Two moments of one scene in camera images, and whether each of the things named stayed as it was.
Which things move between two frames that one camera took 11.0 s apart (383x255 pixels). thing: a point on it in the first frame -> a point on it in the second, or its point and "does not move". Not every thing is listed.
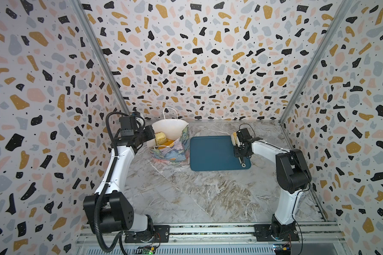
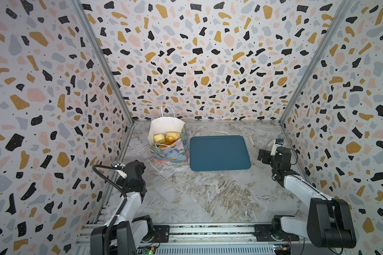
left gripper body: x=144 y=134 -> x=139 y=167
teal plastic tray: x=215 y=153 does not move
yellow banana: x=168 y=143 does not move
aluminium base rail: x=315 y=239 does not move
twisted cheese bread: x=160 y=138 does not move
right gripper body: x=240 y=145 -> x=265 y=155
